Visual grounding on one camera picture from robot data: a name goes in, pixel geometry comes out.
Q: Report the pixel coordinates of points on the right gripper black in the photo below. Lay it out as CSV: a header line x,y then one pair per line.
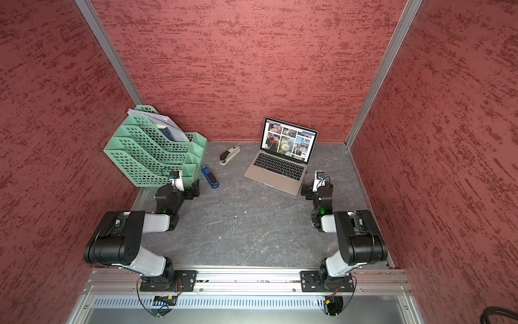
x,y
308,193

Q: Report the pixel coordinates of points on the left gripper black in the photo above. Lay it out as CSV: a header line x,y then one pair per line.
x,y
195,191

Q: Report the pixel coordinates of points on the silver laptop computer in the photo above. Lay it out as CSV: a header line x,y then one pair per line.
x,y
284,155

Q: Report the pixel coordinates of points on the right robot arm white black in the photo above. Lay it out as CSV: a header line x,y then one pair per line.
x,y
359,239

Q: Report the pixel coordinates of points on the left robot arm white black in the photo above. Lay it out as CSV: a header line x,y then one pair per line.
x,y
116,242

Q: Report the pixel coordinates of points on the black beige stapler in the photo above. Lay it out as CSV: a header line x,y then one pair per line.
x,y
229,154

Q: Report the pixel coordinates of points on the green plastic file organizer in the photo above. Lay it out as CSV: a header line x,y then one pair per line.
x,y
146,156

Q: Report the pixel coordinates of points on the papers in organizer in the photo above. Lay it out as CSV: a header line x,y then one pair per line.
x,y
169,128

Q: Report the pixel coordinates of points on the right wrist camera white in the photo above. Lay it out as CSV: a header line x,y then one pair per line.
x,y
318,178

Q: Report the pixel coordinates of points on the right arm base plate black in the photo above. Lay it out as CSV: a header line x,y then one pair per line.
x,y
315,281

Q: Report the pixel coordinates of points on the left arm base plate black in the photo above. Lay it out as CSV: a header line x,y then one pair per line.
x,y
178,281

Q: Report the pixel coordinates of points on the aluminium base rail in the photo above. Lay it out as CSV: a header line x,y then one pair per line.
x,y
283,281

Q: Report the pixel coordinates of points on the left aluminium corner post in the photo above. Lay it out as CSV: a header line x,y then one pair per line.
x,y
94,22

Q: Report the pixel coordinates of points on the aluminium corner post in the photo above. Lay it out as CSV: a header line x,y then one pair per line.
x,y
94,22
407,17

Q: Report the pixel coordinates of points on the right aluminium corner post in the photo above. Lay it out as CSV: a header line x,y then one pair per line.
x,y
407,17

